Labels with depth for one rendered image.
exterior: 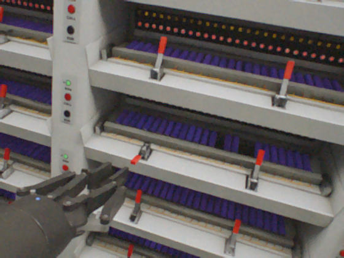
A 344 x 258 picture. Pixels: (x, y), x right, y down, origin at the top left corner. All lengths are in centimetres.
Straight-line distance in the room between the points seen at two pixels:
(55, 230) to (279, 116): 43
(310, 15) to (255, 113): 20
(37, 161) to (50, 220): 62
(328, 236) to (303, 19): 46
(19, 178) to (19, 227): 65
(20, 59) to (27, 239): 54
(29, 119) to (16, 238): 57
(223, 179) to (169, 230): 22
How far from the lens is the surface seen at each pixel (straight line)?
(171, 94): 53
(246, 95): 54
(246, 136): 69
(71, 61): 62
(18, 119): 80
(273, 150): 69
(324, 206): 65
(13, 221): 25
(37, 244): 25
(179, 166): 59
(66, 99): 65
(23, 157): 92
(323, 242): 68
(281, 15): 53
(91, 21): 60
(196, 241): 70
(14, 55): 74
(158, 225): 71
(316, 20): 54
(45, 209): 28
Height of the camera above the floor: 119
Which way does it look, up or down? 19 degrees down
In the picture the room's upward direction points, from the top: 11 degrees clockwise
